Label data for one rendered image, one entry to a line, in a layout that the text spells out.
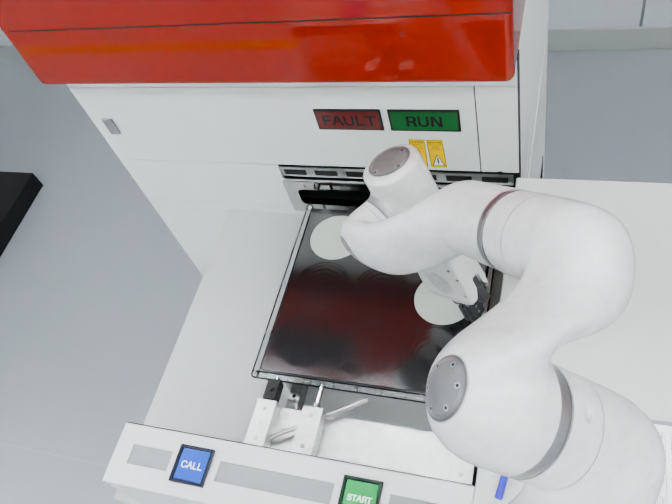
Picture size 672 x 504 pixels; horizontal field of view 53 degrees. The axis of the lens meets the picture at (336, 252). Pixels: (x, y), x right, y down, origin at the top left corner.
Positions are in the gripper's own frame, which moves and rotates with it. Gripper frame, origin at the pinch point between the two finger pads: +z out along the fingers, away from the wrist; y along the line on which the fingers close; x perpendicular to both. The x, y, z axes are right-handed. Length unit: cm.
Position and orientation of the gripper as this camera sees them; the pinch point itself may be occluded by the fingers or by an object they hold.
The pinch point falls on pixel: (471, 307)
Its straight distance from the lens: 112.1
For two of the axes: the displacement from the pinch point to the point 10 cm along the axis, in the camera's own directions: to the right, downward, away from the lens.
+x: 6.2, -7.1, 3.3
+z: 4.7, 6.7, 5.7
